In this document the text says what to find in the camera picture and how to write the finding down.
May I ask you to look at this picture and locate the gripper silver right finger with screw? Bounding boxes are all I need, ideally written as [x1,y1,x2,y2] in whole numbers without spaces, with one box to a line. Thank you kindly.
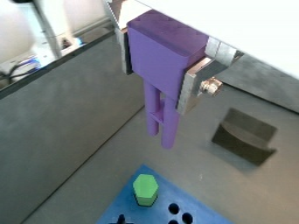
[177,38,245,115]

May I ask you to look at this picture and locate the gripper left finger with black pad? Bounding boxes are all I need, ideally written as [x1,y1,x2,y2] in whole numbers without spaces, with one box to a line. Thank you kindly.
[105,0,134,74]

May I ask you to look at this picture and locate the purple three prong object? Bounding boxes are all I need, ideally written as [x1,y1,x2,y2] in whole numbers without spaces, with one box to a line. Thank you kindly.
[127,10,209,149]

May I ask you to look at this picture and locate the black curved fixture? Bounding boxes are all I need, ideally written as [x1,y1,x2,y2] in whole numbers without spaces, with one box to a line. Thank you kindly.
[211,108,277,165]

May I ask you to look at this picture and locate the green hexagonal peg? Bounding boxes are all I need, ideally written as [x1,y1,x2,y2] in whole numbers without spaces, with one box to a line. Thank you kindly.
[134,174,159,207]

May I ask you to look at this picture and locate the blue shape sorter block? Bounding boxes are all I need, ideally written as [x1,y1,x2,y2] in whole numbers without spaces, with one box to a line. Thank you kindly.
[97,164,234,224]

